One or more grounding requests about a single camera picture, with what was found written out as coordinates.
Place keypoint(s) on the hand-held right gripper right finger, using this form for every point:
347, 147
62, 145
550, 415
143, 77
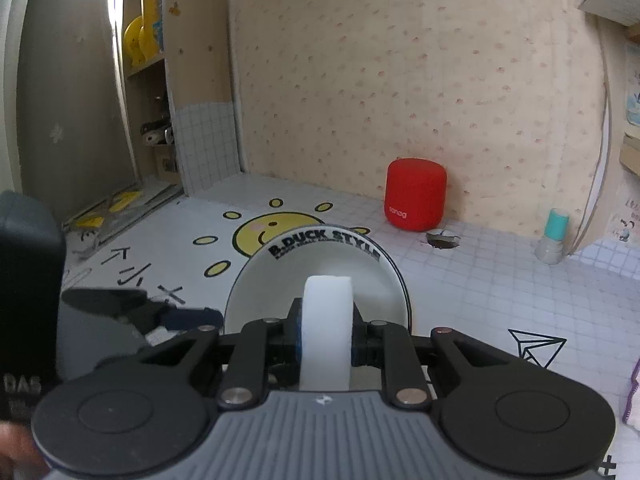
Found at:
356, 336

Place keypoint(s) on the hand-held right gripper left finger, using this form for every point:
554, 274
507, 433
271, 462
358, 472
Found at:
296, 332

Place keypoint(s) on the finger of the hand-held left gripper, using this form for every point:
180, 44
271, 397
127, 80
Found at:
192, 318

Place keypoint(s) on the white sponge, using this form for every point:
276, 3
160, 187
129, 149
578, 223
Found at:
326, 330

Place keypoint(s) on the white bowl with black print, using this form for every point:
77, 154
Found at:
280, 285

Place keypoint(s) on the person's left hand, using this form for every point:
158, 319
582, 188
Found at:
17, 450

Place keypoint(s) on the red round speaker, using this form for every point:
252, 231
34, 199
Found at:
414, 195

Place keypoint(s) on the brown cardboard box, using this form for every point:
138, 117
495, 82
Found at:
166, 162

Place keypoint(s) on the dark tape dispenser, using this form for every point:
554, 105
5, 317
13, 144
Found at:
156, 132

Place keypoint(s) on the grey curtain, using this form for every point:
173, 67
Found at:
65, 85

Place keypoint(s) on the small bottle with teal cap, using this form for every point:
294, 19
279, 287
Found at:
554, 237

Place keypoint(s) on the wooden shelf cabinet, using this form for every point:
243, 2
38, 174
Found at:
197, 60

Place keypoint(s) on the yellow plates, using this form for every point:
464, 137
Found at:
135, 42

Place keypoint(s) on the purple cloth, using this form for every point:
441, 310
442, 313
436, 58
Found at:
633, 395

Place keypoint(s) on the tall yellow canister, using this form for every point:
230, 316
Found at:
151, 10

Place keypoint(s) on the wall sticker sheet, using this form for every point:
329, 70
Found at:
633, 85

